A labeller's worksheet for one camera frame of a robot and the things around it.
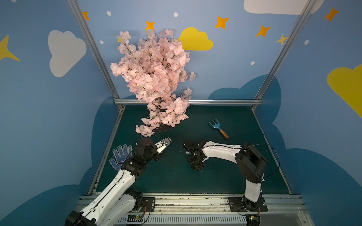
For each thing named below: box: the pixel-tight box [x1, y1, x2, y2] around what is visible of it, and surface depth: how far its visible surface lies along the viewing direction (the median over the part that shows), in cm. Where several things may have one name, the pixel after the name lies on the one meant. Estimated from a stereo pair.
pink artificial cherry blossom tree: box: [109, 28, 197, 138], surface depth 72 cm
